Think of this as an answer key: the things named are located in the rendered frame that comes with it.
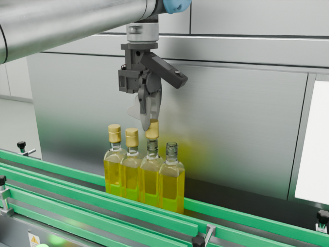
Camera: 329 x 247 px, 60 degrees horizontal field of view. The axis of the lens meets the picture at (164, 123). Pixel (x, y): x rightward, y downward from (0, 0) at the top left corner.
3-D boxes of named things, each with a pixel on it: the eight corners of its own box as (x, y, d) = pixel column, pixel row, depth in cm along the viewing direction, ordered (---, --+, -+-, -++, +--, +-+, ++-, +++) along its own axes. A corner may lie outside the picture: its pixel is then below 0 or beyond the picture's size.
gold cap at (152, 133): (161, 135, 75) (161, 119, 73) (154, 139, 72) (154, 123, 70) (149, 133, 76) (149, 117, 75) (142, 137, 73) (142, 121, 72)
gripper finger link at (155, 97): (143, 118, 80) (139, 87, 75) (162, 121, 77) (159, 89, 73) (137, 123, 77) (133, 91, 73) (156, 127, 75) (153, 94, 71)
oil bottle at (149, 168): (166, 219, 84) (166, 154, 77) (157, 231, 80) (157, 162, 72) (149, 214, 87) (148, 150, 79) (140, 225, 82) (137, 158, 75)
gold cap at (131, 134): (141, 143, 78) (140, 128, 76) (134, 148, 75) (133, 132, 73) (130, 141, 79) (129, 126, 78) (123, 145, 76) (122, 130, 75)
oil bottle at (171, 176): (183, 226, 82) (185, 158, 74) (176, 238, 77) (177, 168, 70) (166, 220, 84) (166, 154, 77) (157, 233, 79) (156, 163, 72)
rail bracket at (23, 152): (41, 168, 114) (36, 137, 110) (27, 176, 109) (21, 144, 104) (34, 166, 116) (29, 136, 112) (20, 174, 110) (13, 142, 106)
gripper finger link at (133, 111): (129, 128, 74) (131, 92, 72) (150, 131, 72) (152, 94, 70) (123, 130, 71) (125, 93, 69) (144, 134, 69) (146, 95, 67)
